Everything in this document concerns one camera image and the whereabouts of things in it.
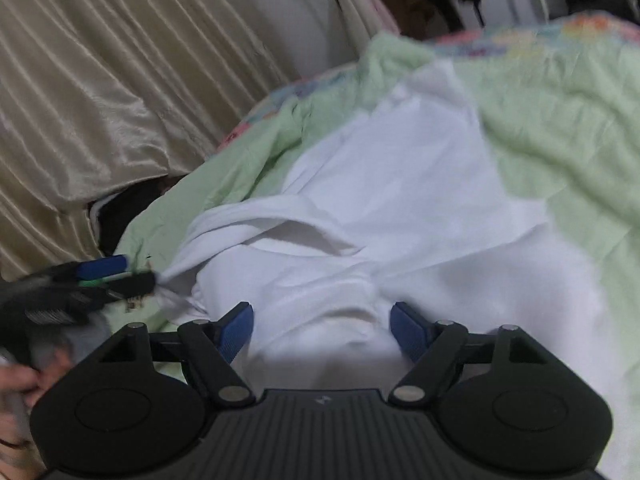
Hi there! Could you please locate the white cloth garment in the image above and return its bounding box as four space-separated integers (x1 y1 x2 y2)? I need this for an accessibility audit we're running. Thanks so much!
162 62 625 479

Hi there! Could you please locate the person's left hand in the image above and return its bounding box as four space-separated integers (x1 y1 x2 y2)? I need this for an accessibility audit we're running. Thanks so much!
1 349 73 408

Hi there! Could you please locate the beige satin curtain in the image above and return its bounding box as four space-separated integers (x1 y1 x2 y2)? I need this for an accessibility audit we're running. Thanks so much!
1 0 295 280

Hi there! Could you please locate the light green quilt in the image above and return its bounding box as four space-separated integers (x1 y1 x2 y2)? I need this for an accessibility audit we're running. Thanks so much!
117 34 639 479

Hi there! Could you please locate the floral bed sheet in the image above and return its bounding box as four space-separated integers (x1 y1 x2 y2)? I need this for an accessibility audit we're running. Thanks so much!
217 12 639 151

